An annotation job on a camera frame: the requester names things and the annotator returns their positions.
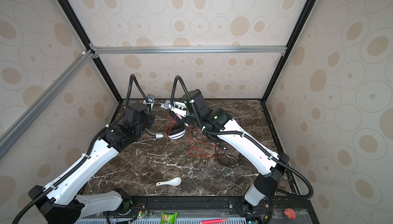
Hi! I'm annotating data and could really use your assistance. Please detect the horizontal aluminium rail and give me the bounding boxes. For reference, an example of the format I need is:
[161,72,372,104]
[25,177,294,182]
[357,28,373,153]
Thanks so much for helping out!
[93,46,287,54]

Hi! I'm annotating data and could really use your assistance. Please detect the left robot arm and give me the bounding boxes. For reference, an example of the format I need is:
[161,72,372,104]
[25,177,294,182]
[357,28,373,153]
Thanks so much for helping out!
[12,74,155,224]

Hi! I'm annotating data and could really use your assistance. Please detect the black headphone cable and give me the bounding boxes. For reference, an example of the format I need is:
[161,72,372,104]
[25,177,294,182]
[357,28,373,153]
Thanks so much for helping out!
[191,110,262,168]

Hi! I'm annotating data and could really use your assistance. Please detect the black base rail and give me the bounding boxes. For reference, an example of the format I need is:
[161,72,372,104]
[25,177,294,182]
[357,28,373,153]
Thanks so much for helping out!
[109,196,314,217]

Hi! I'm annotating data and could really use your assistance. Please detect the white headphones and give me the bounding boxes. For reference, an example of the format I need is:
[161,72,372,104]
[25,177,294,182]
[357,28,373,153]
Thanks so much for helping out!
[144,108,186,140]

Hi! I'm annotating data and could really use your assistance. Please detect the red headphone cable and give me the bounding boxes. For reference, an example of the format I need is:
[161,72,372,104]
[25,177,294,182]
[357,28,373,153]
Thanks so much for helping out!
[165,113,224,159]

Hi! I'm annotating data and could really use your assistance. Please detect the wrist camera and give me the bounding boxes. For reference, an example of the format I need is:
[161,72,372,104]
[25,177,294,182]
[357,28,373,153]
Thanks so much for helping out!
[161,100,188,117]
[143,94,155,109]

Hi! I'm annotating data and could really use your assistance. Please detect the black frame post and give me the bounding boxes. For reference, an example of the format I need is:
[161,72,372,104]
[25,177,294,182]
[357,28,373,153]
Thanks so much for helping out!
[57,0,123,103]
[261,0,317,104]

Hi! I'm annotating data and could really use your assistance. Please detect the green snack packet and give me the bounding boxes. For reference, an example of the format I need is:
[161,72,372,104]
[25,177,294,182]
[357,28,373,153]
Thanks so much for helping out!
[160,212,178,224]

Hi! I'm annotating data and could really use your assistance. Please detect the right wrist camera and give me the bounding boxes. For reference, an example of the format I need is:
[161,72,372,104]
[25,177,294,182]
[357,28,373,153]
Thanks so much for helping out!
[161,100,188,117]

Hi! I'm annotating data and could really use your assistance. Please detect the pink pen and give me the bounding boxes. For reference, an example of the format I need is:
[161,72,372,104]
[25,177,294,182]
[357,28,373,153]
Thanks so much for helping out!
[200,218,229,224]

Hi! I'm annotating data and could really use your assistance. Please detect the red round button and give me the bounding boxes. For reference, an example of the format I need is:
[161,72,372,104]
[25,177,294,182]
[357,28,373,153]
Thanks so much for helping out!
[283,208,296,219]

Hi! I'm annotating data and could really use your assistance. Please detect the black headphones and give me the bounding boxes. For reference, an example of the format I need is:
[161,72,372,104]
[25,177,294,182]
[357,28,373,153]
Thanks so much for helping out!
[201,123,232,137]

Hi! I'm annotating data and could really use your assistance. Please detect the left black frame post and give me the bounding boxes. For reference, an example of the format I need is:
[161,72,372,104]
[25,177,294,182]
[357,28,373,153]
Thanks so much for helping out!
[57,0,123,103]

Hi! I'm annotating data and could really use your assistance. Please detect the right black frame post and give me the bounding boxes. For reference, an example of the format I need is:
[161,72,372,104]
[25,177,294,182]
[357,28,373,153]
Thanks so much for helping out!
[261,0,317,104]

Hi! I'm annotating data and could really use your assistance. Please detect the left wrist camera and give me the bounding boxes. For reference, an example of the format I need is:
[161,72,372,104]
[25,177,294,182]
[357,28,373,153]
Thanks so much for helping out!
[143,94,155,109]

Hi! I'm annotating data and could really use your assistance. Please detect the left slanted aluminium rail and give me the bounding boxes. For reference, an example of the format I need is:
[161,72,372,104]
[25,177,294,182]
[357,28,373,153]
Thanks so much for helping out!
[1,50,93,158]

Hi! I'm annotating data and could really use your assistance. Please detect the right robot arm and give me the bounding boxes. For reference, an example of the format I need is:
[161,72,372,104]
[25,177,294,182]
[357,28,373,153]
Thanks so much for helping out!
[168,75,314,206]

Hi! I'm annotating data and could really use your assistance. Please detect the white ceramic spoon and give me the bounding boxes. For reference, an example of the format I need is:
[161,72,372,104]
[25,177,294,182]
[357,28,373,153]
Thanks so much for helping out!
[156,177,182,186]

